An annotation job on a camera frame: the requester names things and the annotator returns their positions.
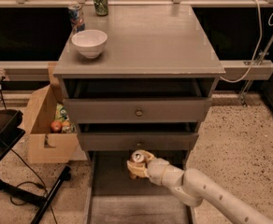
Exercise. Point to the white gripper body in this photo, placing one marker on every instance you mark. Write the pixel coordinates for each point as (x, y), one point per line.
(155, 171)

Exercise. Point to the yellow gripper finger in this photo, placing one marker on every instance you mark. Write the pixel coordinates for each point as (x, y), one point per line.
(143, 156)
(137, 169)

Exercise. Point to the grey top drawer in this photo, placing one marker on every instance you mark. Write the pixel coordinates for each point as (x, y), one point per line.
(136, 100)

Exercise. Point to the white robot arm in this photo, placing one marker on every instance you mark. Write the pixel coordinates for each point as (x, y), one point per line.
(192, 187)

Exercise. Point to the grey bottom drawer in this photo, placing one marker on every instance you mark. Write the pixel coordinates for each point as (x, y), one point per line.
(115, 198)

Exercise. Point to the green snack bag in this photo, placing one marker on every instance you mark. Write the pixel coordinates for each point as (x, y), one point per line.
(60, 113)

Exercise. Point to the white ceramic bowl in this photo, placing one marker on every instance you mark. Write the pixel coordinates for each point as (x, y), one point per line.
(90, 43)

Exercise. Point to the green soda can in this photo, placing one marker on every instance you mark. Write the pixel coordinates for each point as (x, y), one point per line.
(101, 7)

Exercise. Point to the grey drawer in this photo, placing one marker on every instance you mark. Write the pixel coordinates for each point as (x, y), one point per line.
(115, 198)
(136, 100)
(133, 136)

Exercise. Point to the blue red soda can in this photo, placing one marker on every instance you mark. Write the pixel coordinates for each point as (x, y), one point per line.
(75, 14)

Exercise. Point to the small jar in box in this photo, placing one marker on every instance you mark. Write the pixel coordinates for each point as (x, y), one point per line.
(67, 127)

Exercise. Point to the cardboard box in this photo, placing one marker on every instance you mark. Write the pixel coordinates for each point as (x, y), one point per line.
(45, 146)

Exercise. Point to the orange soda can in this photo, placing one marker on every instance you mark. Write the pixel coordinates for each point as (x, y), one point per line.
(133, 157)

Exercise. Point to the grey middle drawer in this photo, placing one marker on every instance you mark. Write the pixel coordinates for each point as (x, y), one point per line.
(133, 136)

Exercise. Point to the red apple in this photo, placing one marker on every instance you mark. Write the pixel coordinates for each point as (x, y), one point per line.
(56, 126)

